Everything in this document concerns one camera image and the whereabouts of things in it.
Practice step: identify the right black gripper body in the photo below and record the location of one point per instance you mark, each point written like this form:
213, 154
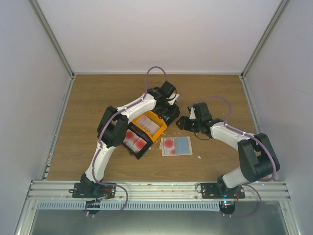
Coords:
193, 127

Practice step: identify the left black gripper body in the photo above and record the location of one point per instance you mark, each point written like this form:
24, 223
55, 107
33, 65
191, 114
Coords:
161, 110

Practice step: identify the black bin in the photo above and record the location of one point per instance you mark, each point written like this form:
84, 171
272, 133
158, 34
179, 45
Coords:
171, 113
141, 134

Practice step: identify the orange bin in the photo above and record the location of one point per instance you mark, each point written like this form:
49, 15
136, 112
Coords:
153, 116

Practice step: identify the white pink cards stack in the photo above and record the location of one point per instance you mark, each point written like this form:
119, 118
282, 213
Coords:
147, 124

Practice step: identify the red white circle card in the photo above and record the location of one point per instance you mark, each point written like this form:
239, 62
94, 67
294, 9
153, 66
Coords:
168, 147

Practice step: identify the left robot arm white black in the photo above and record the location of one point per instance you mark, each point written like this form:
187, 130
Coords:
115, 122

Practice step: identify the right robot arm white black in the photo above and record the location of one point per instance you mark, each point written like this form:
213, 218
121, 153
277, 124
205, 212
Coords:
257, 157

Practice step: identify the red white cards stack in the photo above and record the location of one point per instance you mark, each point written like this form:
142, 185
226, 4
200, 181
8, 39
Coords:
134, 142

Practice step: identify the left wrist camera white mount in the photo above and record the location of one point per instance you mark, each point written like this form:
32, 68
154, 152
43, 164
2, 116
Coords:
173, 98

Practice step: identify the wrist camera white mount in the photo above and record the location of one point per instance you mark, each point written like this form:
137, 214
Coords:
173, 98
191, 111

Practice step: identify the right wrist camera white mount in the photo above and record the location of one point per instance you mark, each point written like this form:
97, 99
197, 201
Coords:
191, 111

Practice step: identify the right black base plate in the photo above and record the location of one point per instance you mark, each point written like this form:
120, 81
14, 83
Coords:
210, 189

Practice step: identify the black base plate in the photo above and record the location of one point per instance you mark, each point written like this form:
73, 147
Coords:
95, 191
210, 189

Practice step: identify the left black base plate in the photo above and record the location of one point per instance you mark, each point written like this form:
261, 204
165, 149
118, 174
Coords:
95, 191

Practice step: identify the aluminium rail frame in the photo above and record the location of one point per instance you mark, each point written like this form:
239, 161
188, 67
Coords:
159, 191

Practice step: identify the right aluminium corner post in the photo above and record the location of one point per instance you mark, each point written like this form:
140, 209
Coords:
268, 30

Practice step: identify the aluminium corner post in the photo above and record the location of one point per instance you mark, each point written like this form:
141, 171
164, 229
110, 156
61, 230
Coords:
41, 16
268, 30

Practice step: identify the grey slotted cable duct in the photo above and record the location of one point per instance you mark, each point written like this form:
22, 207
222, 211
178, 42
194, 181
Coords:
131, 205

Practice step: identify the left aluminium corner post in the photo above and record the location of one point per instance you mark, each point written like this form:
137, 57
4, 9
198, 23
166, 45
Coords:
41, 16

